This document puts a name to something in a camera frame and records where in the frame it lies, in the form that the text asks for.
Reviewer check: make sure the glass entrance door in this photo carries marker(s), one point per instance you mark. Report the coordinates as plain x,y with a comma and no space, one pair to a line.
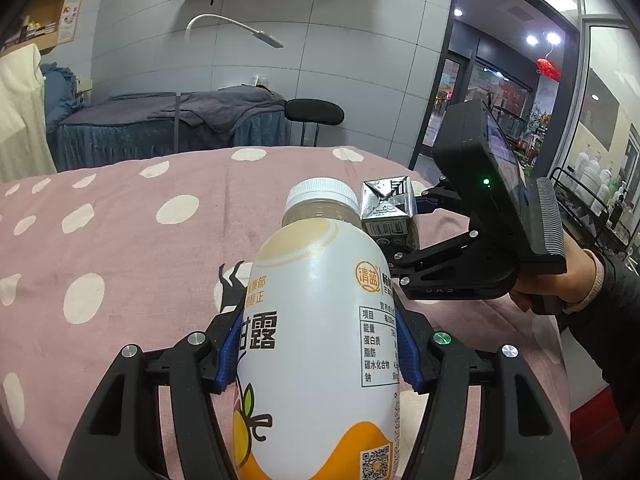
452,95

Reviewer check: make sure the grey towel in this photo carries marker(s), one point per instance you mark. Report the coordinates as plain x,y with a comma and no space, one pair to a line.
225,107

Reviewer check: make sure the row of white bottles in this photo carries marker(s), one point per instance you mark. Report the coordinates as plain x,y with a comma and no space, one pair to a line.
590,170

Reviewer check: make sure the massage bed with blue skirt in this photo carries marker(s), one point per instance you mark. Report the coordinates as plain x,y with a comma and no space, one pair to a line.
125,142

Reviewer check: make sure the black padded stool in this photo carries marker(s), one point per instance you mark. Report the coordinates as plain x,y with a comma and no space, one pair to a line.
315,110

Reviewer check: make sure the silver and green milk carton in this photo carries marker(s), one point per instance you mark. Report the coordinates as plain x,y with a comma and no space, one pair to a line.
387,205

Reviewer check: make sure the person's right hand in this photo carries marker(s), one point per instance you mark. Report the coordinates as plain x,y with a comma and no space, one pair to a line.
565,285

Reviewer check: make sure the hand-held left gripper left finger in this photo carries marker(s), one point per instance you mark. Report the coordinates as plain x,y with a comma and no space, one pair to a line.
227,355

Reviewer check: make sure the red hanging ornament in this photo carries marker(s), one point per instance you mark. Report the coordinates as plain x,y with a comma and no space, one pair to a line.
547,67

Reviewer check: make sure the wall poster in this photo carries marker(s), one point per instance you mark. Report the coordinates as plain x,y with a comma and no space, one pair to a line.
70,15

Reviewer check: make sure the white plastic drink bottle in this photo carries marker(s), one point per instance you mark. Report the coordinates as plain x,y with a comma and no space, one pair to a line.
310,310

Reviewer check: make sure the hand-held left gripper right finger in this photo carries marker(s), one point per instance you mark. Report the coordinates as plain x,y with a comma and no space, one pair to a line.
407,355

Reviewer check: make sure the blue cloth pile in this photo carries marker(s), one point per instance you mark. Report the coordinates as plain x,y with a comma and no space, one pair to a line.
57,90

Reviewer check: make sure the person's right forearm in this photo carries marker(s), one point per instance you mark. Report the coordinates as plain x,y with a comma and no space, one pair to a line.
615,320

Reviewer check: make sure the pink polka dot blanket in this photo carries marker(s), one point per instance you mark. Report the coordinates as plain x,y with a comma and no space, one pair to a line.
125,270

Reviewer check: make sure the white floor lamp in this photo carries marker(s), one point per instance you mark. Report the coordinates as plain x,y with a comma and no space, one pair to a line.
220,19

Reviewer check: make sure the red glossy surface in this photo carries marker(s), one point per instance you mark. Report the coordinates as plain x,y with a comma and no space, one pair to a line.
595,415

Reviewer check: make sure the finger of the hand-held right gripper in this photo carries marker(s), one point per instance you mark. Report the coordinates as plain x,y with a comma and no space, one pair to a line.
430,257
440,197

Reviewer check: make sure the cream hanging cloth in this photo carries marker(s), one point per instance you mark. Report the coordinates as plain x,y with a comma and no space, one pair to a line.
22,110

